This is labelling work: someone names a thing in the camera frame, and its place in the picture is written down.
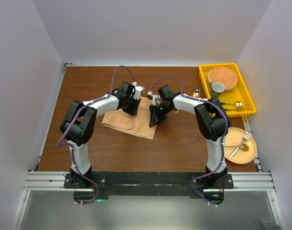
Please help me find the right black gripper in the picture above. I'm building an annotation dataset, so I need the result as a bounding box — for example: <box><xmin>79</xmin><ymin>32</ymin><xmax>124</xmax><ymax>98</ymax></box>
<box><xmin>149</xmin><ymin>103</ymin><xmax>172</xmax><ymax>127</ymax></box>

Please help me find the peach satin napkin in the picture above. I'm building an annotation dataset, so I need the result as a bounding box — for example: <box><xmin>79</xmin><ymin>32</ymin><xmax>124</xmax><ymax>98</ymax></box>
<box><xmin>102</xmin><ymin>97</ymin><xmax>156</xmax><ymax>139</ymax></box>

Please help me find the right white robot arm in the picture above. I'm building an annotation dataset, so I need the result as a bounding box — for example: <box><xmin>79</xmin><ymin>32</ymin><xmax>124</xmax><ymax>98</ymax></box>
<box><xmin>148</xmin><ymin>85</ymin><xmax>231</xmax><ymax>188</ymax></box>

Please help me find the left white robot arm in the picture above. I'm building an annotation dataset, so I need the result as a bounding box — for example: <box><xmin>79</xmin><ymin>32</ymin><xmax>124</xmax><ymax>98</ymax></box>
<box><xmin>57</xmin><ymin>82</ymin><xmax>145</xmax><ymax>188</ymax></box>

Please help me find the gold spoon on table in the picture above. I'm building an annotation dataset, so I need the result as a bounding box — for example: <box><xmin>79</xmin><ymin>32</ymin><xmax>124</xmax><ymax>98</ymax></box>
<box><xmin>173</xmin><ymin>91</ymin><xmax>201</xmax><ymax>114</ymax></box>

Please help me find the grey white cup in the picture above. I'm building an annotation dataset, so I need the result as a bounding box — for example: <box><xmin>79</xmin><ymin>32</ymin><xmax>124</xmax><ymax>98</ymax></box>
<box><xmin>210</xmin><ymin>82</ymin><xmax>225</xmax><ymax>97</ymax></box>

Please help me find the woven orange round plate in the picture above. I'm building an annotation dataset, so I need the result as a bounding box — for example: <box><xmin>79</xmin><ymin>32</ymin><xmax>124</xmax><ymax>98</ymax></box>
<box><xmin>208</xmin><ymin>67</ymin><xmax>238</xmax><ymax>91</ymax></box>

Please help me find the beige round plate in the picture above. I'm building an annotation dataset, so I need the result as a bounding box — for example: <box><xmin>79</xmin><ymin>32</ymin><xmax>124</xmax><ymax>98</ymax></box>
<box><xmin>225</xmin><ymin>127</ymin><xmax>257</xmax><ymax>164</ymax></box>

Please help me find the yellow plastic tray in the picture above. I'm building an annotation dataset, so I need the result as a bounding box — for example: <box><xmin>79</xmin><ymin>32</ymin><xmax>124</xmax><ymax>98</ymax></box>
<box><xmin>199</xmin><ymin>63</ymin><xmax>257</xmax><ymax>117</ymax></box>

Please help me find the gold black spoon in tray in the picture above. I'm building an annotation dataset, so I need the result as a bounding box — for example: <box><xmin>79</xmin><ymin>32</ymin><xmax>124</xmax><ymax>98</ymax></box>
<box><xmin>222</xmin><ymin>101</ymin><xmax>244</xmax><ymax>108</ymax></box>

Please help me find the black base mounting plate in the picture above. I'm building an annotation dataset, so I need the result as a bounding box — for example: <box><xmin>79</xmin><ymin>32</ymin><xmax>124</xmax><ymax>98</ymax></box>
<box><xmin>63</xmin><ymin>172</ymin><xmax>234</xmax><ymax>204</ymax></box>

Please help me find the silver fork on plate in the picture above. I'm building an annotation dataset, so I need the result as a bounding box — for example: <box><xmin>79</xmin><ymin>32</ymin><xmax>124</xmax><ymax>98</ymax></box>
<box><xmin>229</xmin><ymin>130</ymin><xmax>253</xmax><ymax>159</ymax></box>

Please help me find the gold spoon on plate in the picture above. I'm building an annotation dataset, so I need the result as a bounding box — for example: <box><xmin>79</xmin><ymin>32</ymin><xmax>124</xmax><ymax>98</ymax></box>
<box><xmin>225</xmin><ymin>144</ymin><xmax>249</xmax><ymax>151</ymax></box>

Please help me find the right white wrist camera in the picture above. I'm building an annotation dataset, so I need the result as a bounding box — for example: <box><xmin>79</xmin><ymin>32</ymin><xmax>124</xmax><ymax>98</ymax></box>
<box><xmin>147</xmin><ymin>91</ymin><xmax>162</xmax><ymax>106</ymax></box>

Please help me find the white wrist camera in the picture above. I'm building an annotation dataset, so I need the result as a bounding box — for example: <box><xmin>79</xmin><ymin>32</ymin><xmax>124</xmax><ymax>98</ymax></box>
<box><xmin>132</xmin><ymin>82</ymin><xmax>145</xmax><ymax>100</ymax></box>
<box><xmin>147</xmin><ymin>91</ymin><xmax>162</xmax><ymax>106</ymax></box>

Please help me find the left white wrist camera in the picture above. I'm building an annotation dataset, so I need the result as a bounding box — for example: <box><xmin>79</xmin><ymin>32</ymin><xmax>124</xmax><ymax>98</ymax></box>
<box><xmin>132</xmin><ymin>82</ymin><xmax>145</xmax><ymax>100</ymax></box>

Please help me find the black handled utensil in tray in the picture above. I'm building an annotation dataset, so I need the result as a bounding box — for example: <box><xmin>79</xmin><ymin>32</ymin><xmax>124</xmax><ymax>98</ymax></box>
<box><xmin>225</xmin><ymin>108</ymin><xmax>241</xmax><ymax>112</ymax></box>

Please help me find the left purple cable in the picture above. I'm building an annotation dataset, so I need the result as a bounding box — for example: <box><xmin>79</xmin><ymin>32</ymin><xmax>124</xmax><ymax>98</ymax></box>
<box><xmin>56</xmin><ymin>65</ymin><xmax>137</xmax><ymax>206</ymax></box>

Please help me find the purple cable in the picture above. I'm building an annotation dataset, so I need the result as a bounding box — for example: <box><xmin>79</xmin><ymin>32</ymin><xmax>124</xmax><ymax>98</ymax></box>
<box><xmin>149</xmin><ymin>76</ymin><xmax>232</xmax><ymax>208</ymax></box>
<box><xmin>56</xmin><ymin>65</ymin><xmax>137</xmax><ymax>206</ymax></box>

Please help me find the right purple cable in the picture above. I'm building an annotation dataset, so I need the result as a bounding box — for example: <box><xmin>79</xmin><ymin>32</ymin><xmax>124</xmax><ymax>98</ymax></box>
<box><xmin>149</xmin><ymin>76</ymin><xmax>232</xmax><ymax>208</ymax></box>

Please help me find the aluminium rail frame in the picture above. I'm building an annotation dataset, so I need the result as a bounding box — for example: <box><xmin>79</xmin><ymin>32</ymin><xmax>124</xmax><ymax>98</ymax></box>
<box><xmin>10</xmin><ymin>115</ymin><xmax>286</xmax><ymax>230</ymax></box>

